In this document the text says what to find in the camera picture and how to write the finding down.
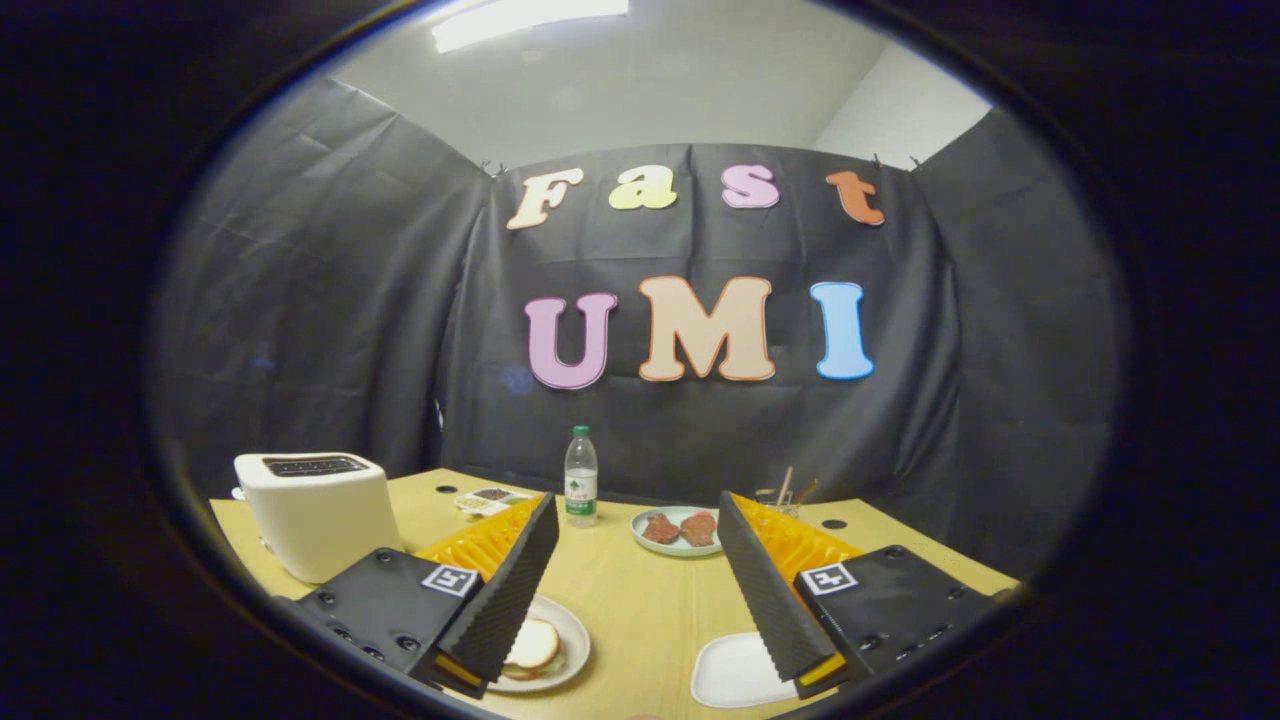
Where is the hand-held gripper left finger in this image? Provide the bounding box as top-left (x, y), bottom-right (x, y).
top-left (272, 492), bottom-right (561, 701)

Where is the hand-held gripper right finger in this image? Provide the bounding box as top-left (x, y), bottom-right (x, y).
top-left (717, 490), bottom-right (1006, 701)

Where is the toasted bread slice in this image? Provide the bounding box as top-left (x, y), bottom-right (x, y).
top-left (500, 618), bottom-right (561, 681)

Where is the white round plate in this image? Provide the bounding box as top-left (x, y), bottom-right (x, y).
top-left (487, 594), bottom-right (593, 694)

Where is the white rectangular plate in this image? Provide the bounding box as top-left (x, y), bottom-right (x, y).
top-left (690, 631), bottom-right (801, 710)

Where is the clear glass jar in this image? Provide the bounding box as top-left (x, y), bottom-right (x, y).
top-left (755, 487), bottom-right (816, 521)

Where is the white divided sauce dish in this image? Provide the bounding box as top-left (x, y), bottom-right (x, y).
top-left (455, 486), bottom-right (536, 517)

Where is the pale green round plate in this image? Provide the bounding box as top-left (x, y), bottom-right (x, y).
top-left (630, 505), bottom-right (725, 558)

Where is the clear plastic water bottle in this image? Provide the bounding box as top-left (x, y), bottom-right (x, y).
top-left (564, 425), bottom-right (600, 529)

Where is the white toaster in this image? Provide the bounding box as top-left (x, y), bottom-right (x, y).
top-left (233, 452), bottom-right (405, 585)

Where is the black backdrop cloth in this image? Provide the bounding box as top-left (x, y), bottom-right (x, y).
top-left (145, 78), bottom-right (1136, 581)

